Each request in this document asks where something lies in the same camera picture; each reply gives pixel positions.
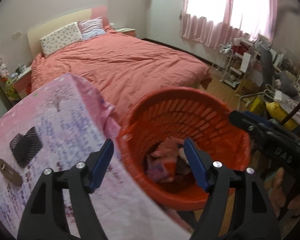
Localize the orange plastic laundry basket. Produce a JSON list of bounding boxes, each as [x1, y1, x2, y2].
[[117, 87, 251, 211]]

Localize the brown shoe insole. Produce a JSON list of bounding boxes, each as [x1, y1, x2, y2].
[[0, 159, 23, 186]]

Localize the beige and pink headboard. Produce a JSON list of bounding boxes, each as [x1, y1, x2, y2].
[[27, 6, 109, 58]]

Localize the wall light switch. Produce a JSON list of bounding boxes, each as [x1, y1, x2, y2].
[[12, 30, 22, 39]]

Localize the pink floral tablecloth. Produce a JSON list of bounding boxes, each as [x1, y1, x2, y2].
[[0, 74, 190, 239]]

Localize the pink window curtain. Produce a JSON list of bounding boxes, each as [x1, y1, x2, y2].
[[180, 0, 278, 49]]

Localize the coral pink bed duvet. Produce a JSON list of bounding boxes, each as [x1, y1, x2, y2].
[[31, 28, 212, 124]]

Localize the black dotted mesh mat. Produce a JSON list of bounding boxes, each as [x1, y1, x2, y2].
[[9, 127, 43, 168]]

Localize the pink striped pillow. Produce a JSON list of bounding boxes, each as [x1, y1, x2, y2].
[[77, 16, 106, 40]]

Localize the pink left nightstand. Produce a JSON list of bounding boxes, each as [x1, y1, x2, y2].
[[13, 67, 32, 99]]

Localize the cluttered desk with items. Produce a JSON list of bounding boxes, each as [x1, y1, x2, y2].
[[239, 34, 300, 111]]

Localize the person right hand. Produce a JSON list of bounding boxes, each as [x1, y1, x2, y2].
[[271, 167, 300, 218]]

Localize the pink right nightstand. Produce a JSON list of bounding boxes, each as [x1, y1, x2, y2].
[[115, 28, 136, 37]]

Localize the hanging plush toy stack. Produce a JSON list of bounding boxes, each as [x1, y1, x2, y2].
[[0, 53, 20, 105]]

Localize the yellow bag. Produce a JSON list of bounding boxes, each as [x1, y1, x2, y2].
[[266, 100, 300, 131]]

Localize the trash pile in basket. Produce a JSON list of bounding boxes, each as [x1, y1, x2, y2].
[[144, 137, 191, 183]]

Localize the white wire rack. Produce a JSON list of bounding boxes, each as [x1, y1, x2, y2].
[[212, 42, 243, 89]]

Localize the pink nightstand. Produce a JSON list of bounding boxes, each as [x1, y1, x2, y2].
[[115, 28, 136, 37], [13, 67, 32, 99]]

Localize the white floral pillow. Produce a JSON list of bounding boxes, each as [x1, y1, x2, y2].
[[39, 22, 83, 57]]

